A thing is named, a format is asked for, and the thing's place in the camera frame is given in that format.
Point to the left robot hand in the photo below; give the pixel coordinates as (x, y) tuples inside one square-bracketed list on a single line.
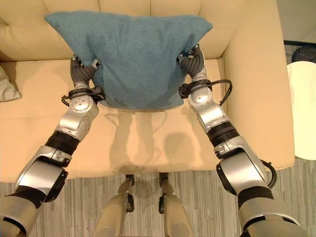
[(80, 73)]

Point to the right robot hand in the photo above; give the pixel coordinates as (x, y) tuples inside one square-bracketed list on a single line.
[(193, 64)]

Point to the teal fuzzy cushion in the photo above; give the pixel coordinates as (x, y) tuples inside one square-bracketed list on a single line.
[(133, 59)]

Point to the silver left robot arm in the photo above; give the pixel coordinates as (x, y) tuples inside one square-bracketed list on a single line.
[(49, 153)]

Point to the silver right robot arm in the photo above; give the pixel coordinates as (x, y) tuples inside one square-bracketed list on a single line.
[(237, 158)]

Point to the cream leather sofa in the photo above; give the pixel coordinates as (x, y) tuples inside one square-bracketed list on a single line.
[(158, 98)]

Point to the beige cushion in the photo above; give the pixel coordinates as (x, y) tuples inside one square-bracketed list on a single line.
[(7, 86)]

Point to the dark round object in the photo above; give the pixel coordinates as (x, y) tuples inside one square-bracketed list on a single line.
[(304, 53)]

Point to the white round side table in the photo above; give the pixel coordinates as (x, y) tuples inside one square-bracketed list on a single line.
[(302, 108)]

